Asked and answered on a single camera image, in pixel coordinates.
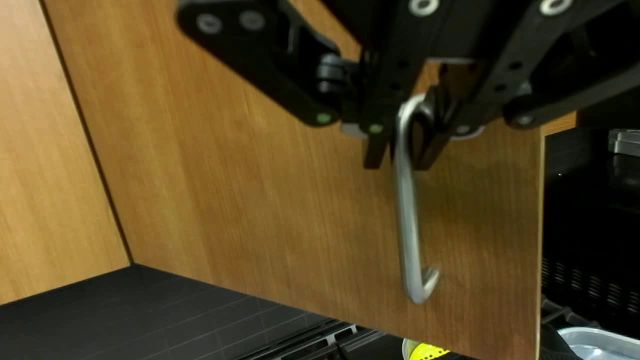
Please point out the lime green bowl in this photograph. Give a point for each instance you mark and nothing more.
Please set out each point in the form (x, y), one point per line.
(426, 351)

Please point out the wide wooden cabinet door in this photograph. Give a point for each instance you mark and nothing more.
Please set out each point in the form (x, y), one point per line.
(47, 167)

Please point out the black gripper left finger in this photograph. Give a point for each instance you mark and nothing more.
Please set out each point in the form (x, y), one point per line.
(267, 66)

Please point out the clear plastic container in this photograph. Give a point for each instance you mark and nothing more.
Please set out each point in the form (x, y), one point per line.
(625, 142)

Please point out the white bowl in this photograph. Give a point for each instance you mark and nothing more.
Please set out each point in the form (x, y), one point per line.
(600, 342)

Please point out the black ribbed crate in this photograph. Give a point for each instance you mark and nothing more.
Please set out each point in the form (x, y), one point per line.
(592, 280)

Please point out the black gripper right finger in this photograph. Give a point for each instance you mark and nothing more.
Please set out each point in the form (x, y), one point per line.
(480, 100)

